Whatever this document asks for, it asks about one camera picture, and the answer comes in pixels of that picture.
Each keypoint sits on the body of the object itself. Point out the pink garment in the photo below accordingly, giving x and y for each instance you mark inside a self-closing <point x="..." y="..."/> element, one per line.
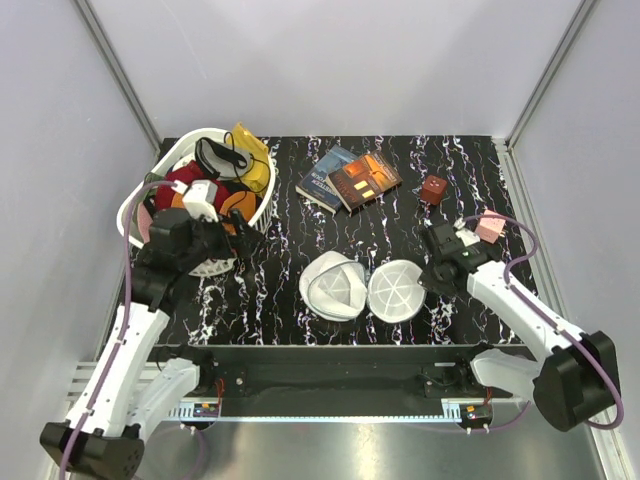
<point x="144" y="220"/>

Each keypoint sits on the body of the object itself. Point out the dark red cube adapter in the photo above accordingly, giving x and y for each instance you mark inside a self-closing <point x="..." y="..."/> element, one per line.
<point x="433" y="190"/>

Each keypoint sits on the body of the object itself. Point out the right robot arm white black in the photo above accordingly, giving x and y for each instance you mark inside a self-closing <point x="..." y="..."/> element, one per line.
<point x="571" y="378"/>

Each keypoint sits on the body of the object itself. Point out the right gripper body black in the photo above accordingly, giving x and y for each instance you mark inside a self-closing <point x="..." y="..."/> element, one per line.
<point x="431" y="276"/>

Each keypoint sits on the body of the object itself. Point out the white plastic laundry basket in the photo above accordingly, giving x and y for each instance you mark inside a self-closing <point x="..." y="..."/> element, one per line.
<point x="261" y="221"/>

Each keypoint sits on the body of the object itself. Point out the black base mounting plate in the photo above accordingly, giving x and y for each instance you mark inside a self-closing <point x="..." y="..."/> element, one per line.
<point x="340" y="382"/>

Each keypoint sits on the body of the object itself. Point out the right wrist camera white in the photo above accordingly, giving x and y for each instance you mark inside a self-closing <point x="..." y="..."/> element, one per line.
<point x="467" y="236"/>

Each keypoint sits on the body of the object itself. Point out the blue paperback book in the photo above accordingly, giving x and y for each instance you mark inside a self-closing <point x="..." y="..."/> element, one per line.
<point x="313" y="185"/>

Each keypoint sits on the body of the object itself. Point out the white mesh laundry bag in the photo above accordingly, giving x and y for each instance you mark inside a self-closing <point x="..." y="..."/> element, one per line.
<point x="339" y="289"/>

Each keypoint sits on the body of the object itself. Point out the pink cube adapter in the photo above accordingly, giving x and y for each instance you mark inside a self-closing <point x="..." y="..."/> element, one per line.
<point x="490" y="226"/>

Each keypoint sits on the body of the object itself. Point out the orange black bra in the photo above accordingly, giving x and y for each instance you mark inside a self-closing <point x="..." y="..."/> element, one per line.
<point x="247" y="202"/>

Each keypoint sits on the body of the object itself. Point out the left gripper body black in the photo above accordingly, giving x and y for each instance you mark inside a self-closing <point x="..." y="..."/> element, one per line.
<point x="210" y="240"/>

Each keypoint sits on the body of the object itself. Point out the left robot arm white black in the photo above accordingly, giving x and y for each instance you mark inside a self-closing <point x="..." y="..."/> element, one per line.
<point x="104" y="434"/>

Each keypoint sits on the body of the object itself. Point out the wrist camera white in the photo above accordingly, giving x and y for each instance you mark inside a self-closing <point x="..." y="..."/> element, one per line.
<point x="199" y="200"/>
<point x="467" y="236"/>

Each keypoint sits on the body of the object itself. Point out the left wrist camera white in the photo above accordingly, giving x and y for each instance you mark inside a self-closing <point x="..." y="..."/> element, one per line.
<point x="199" y="200"/>

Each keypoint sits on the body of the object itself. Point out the yellow bra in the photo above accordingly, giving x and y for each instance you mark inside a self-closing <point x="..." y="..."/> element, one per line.
<point x="257" y="176"/>

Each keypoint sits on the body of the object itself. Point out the orange dark paperback book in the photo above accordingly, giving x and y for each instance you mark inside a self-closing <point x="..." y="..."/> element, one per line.
<point x="363" y="180"/>

